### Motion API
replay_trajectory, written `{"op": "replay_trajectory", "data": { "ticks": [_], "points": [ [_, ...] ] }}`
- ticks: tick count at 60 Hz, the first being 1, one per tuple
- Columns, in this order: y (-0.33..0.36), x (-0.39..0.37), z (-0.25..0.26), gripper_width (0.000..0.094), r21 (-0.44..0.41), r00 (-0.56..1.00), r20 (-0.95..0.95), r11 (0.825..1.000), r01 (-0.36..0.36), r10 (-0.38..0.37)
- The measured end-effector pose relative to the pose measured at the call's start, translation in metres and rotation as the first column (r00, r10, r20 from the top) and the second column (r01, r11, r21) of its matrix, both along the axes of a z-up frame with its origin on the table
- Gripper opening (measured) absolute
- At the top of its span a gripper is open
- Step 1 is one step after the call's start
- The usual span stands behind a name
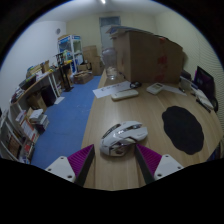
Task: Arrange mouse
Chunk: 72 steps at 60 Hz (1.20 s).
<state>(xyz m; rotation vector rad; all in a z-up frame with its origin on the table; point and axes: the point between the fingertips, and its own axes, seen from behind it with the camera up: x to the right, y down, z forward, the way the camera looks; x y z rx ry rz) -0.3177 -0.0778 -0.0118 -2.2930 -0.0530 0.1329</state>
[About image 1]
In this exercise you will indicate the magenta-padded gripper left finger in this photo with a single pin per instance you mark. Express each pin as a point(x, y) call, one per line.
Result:
point(75, 165)

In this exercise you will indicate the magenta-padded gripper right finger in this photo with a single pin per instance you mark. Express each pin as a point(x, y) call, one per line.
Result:
point(153, 163)

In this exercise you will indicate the white gaming computer mouse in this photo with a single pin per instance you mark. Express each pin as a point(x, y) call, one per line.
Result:
point(123, 136)

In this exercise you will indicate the black scalloped mouse pad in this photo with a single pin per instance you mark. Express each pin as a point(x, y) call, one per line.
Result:
point(183, 130)

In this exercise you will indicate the cluttered bookshelf unit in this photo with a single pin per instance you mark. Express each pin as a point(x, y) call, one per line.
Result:
point(20, 133)

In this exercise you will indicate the long flat white device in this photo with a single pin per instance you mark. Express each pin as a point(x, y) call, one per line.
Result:
point(124, 95)

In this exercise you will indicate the white remote control with buttons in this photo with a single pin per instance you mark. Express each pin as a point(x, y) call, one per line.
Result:
point(155, 88)

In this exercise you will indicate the black marker pen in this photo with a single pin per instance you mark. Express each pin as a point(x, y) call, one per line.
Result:
point(203, 105)

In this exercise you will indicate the white printed paper sheet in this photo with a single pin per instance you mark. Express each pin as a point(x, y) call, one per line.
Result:
point(105, 90)

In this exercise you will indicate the open white notebook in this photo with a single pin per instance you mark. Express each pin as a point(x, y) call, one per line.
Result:
point(202, 98)

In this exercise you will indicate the black office chair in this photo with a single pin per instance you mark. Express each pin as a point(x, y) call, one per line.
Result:
point(215, 104)

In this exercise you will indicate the low open cardboard box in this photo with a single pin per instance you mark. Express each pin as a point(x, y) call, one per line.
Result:
point(83, 77)

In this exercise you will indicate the black floor stand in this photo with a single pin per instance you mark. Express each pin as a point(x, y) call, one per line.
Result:
point(65, 75)

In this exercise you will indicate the black monitor screen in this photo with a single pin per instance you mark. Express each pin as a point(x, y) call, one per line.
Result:
point(204, 81)

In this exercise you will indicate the stacked brown cardboard boxes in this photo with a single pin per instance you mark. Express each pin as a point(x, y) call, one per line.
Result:
point(91, 60)

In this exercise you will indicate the large brown cardboard box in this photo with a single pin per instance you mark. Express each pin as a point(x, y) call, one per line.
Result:
point(146, 56)

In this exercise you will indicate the clear plastic water jug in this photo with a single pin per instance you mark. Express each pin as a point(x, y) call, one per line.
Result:
point(109, 61)

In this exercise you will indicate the blue white claw machine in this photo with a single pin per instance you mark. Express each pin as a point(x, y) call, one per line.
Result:
point(71, 48)

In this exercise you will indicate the grey door with window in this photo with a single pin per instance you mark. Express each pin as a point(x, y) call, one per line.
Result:
point(108, 23)

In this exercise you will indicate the ceiling light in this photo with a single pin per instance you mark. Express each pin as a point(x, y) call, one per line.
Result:
point(103, 1)

